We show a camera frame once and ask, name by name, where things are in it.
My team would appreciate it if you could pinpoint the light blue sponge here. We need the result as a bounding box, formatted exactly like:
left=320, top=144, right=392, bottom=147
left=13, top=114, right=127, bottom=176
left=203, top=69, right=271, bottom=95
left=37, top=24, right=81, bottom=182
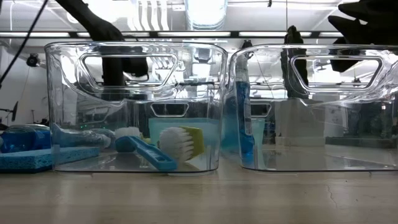
left=0, top=146, right=101, bottom=174

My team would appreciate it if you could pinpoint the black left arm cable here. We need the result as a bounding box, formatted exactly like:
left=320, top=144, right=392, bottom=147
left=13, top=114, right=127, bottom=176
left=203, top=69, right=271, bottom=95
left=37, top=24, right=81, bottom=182
left=0, top=0, right=50, bottom=90

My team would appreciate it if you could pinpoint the red and black tool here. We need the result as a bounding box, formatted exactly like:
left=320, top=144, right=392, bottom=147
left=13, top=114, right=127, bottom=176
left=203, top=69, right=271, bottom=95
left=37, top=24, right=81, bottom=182
left=0, top=101, right=19, bottom=127

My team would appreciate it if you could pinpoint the blue dish brush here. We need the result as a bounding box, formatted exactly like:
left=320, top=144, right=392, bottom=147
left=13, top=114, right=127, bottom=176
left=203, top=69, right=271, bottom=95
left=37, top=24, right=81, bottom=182
left=113, top=126, right=178, bottom=172

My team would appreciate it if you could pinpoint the small black dome camera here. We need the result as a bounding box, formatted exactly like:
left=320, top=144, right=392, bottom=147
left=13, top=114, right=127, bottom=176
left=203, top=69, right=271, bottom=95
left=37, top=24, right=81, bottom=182
left=26, top=53, right=40, bottom=68

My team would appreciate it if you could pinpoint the black aluminium frame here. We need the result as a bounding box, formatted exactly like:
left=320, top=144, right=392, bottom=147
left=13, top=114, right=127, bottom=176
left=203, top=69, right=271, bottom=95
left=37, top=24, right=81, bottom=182
left=325, top=136, right=398, bottom=149

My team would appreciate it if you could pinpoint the green cactus plant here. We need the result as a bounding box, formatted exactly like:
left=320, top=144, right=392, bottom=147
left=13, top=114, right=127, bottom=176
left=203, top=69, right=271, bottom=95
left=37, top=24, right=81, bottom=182
left=280, top=25, right=309, bottom=99

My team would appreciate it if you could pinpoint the white cylindrical ceiling light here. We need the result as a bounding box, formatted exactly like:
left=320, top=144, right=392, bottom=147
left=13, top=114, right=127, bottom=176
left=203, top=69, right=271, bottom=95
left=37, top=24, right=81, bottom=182
left=185, top=0, right=228, bottom=31

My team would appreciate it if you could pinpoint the black overhead beam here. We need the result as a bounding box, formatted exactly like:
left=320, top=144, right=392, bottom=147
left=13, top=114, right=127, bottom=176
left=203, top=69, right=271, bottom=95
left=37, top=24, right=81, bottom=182
left=0, top=30, right=343, bottom=39

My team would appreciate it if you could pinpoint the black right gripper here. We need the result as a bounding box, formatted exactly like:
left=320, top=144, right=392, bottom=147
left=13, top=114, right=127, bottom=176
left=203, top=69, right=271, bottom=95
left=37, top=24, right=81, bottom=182
left=328, top=15, right=398, bottom=73

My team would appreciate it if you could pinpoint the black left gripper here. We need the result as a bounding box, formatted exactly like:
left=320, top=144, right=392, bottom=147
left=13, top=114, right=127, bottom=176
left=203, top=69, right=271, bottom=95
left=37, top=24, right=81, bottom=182
left=101, top=39, right=126, bottom=101

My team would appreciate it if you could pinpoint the clear plastic bin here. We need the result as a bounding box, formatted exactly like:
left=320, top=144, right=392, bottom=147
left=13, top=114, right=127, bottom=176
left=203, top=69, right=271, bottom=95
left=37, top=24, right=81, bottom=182
left=228, top=43, right=398, bottom=172
left=44, top=41, right=229, bottom=174

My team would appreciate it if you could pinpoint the lime green dish brush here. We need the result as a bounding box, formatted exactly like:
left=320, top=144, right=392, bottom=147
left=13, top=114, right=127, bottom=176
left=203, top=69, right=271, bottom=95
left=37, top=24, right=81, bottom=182
left=159, top=125, right=206, bottom=163

